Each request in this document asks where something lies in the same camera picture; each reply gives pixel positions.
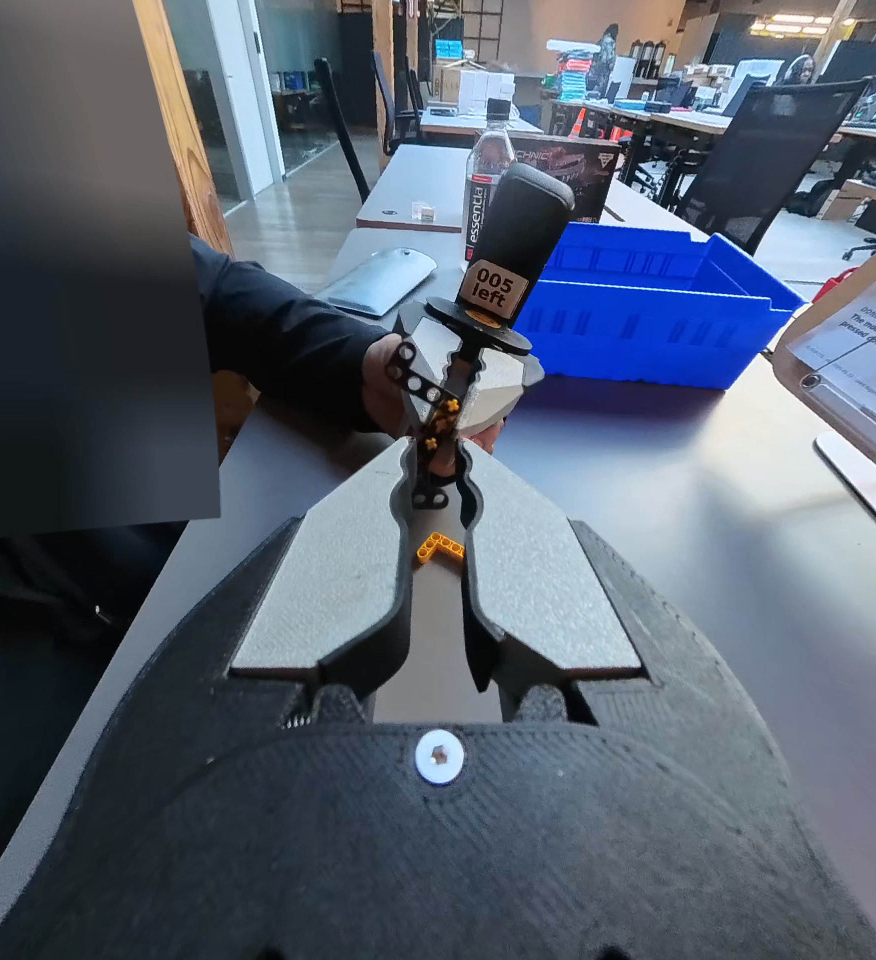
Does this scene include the silver flat case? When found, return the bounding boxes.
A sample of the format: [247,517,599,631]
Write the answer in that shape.
[316,246,439,318]

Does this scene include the wooden post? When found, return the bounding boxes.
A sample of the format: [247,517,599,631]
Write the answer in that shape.
[134,0,234,258]

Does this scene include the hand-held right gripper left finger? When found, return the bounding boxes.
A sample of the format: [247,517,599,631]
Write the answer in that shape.
[229,436,416,702]

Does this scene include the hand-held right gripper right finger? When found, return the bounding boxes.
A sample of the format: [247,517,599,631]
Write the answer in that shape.
[456,438,647,695]

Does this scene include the black mesh office chair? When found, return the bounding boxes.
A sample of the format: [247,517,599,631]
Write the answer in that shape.
[663,75,876,256]

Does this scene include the yellow angled lego beam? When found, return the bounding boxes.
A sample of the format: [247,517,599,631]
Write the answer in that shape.
[417,531,467,565]

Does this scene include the stack of colourful packets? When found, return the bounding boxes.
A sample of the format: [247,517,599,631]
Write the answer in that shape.
[556,41,617,97]

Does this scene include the stack of white boxes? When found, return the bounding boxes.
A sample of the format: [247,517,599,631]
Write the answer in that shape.
[456,69,517,114]

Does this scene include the clear water bottle black cap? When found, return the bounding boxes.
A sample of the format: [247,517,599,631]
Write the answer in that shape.
[462,97,517,275]

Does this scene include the person's left forearm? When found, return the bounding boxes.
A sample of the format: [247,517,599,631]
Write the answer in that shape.
[186,236,392,436]

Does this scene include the black lego beam yellow pins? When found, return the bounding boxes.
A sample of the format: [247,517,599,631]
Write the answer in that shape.
[385,341,463,511]

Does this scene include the black slim chair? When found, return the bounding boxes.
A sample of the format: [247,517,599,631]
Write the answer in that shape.
[314,58,371,204]

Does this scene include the person's left hand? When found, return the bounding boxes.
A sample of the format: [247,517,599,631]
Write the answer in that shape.
[361,332,505,481]

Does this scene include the blue plastic bin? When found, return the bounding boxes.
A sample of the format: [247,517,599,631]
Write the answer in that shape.
[513,221,806,391]

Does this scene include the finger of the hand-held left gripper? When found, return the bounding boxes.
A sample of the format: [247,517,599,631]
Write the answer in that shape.
[394,309,463,440]
[459,348,546,436]

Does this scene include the black lego set box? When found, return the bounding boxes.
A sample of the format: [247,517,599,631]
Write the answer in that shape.
[509,135,622,225]

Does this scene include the instruction sheet on wooden board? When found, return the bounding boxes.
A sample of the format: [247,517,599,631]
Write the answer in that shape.
[771,225,876,451]

